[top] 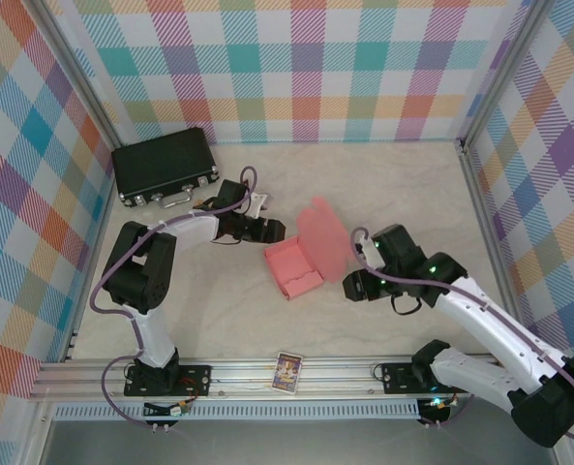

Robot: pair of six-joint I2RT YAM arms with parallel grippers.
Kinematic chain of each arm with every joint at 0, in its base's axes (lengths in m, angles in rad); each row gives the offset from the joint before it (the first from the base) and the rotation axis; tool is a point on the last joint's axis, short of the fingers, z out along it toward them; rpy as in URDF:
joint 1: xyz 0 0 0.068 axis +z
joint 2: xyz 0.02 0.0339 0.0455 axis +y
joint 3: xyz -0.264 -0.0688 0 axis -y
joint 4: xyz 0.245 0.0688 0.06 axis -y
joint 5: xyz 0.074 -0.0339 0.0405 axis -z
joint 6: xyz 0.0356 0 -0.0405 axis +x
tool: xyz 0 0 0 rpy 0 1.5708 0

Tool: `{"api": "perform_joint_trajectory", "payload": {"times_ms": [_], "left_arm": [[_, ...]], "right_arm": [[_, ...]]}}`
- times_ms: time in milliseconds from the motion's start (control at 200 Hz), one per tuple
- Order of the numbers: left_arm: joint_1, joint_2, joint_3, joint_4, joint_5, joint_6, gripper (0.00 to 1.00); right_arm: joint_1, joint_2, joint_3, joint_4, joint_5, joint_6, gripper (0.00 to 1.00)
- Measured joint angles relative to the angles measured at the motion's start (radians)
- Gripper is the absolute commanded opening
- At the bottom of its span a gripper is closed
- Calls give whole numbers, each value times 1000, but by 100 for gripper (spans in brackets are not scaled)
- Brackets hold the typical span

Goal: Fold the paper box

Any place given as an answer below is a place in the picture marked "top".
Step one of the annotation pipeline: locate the pink paper box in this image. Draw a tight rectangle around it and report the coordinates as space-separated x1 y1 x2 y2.
262 195 353 301

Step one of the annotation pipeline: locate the purple playing card box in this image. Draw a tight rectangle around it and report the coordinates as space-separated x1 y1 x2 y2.
270 352 304 394

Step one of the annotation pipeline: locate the black aluminium carry case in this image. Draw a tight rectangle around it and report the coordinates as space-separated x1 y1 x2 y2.
110 127 220 209

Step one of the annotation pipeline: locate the grey metal lower panel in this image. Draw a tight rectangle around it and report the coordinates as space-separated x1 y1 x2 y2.
42 418 559 465

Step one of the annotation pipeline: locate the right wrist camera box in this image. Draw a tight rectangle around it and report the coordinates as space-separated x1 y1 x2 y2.
361 235 383 268

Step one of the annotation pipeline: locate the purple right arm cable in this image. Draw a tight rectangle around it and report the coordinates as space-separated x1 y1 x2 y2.
349 226 574 446

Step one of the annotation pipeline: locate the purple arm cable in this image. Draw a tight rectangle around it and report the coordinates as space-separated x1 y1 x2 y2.
88 166 261 430
349 226 574 446

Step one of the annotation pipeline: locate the aluminium table side rail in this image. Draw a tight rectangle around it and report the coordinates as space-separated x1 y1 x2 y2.
458 138 534 359
63 139 123 362

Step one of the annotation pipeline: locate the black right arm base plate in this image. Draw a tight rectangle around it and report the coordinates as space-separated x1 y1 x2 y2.
380 361 471 396

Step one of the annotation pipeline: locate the aluminium mounting rail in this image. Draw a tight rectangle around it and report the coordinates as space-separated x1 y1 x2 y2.
29 356 566 401

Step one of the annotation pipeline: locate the lit power connector with wires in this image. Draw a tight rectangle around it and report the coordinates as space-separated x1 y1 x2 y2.
419 394 462 420

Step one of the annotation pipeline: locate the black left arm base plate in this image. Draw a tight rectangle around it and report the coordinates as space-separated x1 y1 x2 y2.
124 362 213 398

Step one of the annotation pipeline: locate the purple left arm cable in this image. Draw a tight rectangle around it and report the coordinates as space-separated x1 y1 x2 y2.
88 166 261 430

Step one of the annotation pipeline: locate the slotted grey cable duct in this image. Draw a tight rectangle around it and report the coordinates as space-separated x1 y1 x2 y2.
53 399 421 421

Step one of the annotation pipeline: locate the green power connector with wires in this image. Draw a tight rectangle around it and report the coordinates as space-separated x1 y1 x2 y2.
143 399 194 419

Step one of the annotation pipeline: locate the aluminium frame post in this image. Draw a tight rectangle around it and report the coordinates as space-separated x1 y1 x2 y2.
460 0 554 146
27 0 123 146

